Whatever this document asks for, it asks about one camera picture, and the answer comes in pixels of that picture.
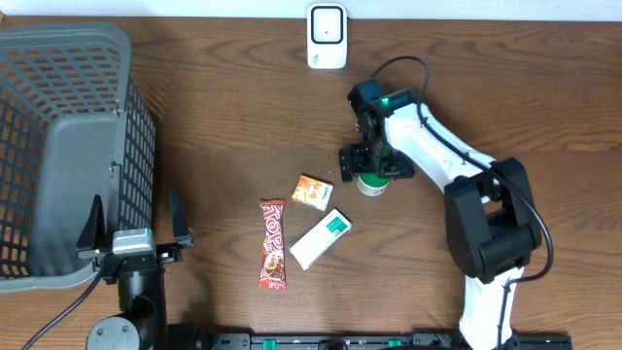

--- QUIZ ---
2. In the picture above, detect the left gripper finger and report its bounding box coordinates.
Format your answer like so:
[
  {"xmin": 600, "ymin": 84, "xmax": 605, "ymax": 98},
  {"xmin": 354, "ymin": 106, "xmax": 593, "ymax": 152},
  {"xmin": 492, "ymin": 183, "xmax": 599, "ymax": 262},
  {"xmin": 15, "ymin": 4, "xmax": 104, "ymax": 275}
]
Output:
[
  {"xmin": 77, "ymin": 194, "xmax": 105, "ymax": 251},
  {"xmin": 170, "ymin": 189, "xmax": 190, "ymax": 243}
]

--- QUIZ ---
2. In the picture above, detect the green-lidded jar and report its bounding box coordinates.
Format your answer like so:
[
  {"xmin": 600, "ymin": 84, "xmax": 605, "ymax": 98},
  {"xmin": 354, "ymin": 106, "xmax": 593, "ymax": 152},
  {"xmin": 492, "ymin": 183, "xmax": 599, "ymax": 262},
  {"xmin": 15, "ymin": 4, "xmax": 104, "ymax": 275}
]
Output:
[{"xmin": 357, "ymin": 174, "xmax": 391, "ymax": 196}]

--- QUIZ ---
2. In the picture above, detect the small orange snack box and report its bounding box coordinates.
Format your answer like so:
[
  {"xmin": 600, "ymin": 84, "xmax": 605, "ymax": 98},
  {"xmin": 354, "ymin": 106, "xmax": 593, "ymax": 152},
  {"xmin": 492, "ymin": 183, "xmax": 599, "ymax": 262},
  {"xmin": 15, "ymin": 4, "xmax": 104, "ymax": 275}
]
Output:
[{"xmin": 292, "ymin": 175, "xmax": 334, "ymax": 211}]

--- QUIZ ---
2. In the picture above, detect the red chocolate bar wrapper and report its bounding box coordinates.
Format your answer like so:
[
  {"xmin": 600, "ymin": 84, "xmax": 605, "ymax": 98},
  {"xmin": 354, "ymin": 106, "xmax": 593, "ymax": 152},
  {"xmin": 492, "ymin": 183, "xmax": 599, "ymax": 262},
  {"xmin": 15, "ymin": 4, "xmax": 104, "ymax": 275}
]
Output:
[{"xmin": 259, "ymin": 198, "xmax": 287, "ymax": 290}]

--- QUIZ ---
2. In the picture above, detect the white green-labelled box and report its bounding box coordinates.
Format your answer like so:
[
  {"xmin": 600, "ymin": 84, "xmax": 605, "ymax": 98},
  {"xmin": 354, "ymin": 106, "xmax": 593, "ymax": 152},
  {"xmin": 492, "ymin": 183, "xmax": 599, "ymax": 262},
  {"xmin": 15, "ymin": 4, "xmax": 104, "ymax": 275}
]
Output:
[{"xmin": 290, "ymin": 209, "xmax": 353, "ymax": 271}]

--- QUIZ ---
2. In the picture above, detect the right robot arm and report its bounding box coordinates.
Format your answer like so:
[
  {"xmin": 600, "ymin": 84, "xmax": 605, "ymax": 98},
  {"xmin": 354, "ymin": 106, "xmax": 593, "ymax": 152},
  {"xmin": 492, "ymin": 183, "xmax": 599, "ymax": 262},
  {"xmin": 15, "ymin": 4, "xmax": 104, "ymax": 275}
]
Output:
[{"xmin": 339, "ymin": 78, "xmax": 541, "ymax": 349}]

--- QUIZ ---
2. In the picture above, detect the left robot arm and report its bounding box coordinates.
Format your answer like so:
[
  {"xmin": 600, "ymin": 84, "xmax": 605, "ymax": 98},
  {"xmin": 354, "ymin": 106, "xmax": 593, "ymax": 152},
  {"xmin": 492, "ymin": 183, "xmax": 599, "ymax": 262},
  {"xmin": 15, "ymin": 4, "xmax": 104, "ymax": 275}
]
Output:
[{"xmin": 76, "ymin": 191, "xmax": 194, "ymax": 349}]

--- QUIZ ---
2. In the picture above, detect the white barcode scanner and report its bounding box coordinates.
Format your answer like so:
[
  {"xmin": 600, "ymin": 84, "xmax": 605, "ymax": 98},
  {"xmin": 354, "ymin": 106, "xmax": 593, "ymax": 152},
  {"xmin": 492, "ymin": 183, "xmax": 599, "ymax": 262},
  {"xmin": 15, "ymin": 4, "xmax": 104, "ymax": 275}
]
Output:
[{"xmin": 307, "ymin": 3, "xmax": 348, "ymax": 70}]

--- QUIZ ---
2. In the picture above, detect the grey plastic basket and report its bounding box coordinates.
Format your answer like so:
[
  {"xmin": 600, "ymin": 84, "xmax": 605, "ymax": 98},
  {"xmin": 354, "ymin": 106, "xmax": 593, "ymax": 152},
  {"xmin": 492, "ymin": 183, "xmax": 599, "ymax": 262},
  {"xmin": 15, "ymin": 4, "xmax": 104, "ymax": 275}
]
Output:
[{"xmin": 1, "ymin": 22, "xmax": 156, "ymax": 294}]

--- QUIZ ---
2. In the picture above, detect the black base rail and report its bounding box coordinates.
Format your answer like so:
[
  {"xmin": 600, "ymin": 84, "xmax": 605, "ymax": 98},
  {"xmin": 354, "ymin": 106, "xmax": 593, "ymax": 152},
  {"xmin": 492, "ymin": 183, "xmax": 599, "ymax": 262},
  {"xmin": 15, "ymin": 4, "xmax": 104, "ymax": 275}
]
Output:
[{"xmin": 167, "ymin": 323, "xmax": 574, "ymax": 350}]

